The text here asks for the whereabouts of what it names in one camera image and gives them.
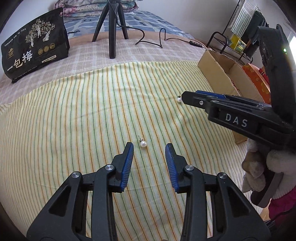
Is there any black power cable with switch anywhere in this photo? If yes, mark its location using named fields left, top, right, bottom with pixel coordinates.
left=107, top=0, right=206, bottom=49

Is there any black snack bag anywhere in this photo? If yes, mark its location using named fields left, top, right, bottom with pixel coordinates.
left=1, top=8, right=70, bottom=83

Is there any magenta sleeve forearm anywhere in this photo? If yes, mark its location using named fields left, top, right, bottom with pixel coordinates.
left=268, top=188, right=295, bottom=219

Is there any black clothes rack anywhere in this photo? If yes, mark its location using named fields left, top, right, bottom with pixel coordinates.
left=206, top=0, right=270, bottom=65

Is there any yellow box on rack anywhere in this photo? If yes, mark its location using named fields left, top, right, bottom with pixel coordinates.
left=230, top=34, right=246, bottom=54

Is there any pearl stud earring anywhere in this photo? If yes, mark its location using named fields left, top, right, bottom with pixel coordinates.
left=138, top=136, right=147, bottom=148
left=177, top=94, right=182, bottom=103

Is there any yellow striped cloth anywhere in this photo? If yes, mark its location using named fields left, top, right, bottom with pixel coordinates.
left=0, top=60, right=265, bottom=241

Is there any black tripod stand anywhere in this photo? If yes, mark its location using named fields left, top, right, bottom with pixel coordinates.
left=92, top=0, right=128, bottom=59

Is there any pink checked blanket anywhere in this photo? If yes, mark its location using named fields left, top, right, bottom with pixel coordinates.
left=1, top=39, right=205, bottom=104

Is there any right hand grey glove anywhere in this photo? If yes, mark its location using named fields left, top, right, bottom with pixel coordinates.
left=242, top=139, right=295, bottom=199

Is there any blue patterned bedsheet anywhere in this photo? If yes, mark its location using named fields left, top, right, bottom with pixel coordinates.
left=64, top=11, right=194, bottom=39

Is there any orange gift box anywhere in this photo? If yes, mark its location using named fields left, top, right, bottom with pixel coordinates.
left=242, top=63, right=271, bottom=104

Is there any brown cardboard box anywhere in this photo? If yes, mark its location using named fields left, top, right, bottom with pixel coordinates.
left=197, top=49, right=265, bottom=145

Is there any folded floral quilt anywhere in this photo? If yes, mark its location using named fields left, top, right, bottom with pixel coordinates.
left=54, top=0, right=138, bottom=18

